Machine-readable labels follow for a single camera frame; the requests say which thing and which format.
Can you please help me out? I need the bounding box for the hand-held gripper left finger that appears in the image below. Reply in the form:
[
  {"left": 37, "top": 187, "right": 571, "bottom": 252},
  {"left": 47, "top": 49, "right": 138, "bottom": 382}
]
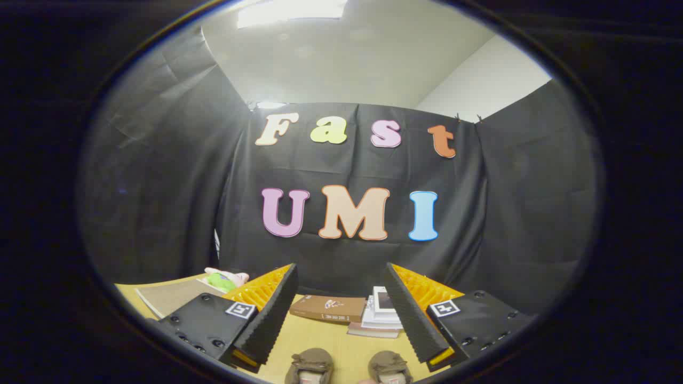
[{"left": 158, "top": 263, "right": 299, "bottom": 374}]

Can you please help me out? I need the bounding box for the black backdrop cloth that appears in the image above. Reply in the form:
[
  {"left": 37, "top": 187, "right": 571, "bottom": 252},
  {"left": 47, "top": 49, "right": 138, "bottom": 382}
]
[{"left": 77, "top": 27, "right": 598, "bottom": 315}]

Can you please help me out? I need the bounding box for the brown fuzzy shoe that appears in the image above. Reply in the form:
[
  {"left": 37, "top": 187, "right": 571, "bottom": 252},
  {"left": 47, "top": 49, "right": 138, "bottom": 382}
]
[
  {"left": 368, "top": 350, "right": 413, "bottom": 384},
  {"left": 285, "top": 348, "right": 335, "bottom": 384}
]

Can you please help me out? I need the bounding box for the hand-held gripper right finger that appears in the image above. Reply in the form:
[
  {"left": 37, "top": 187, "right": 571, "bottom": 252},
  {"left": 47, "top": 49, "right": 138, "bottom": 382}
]
[{"left": 384, "top": 262, "right": 537, "bottom": 372}]

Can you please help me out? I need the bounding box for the white book with dark photo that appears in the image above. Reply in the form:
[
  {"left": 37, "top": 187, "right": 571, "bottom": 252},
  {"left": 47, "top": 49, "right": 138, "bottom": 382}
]
[{"left": 372, "top": 286, "right": 399, "bottom": 314}]

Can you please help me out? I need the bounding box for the brown book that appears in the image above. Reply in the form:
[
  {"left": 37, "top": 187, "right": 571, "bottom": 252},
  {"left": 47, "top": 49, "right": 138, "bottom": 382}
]
[{"left": 289, "top": 295, "right": 367, "bottom": 323}]

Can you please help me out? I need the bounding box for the thick white book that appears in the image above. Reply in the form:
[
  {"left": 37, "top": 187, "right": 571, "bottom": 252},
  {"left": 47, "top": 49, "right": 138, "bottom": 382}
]
[{"left": 361, "top": 296, "right": 403, "bottom": 330}]

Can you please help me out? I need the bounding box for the pale pink book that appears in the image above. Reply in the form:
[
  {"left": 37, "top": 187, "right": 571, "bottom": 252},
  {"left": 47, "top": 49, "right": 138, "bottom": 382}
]
[{"left": 347, "top": 322, "right": 400, "bottom": 339}]

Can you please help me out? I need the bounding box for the pink and green plush toy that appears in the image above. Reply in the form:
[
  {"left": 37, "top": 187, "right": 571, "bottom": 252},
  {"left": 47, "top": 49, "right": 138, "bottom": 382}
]
[{"left": 204, "top": 267, "right": 250, "bottom": 293}]

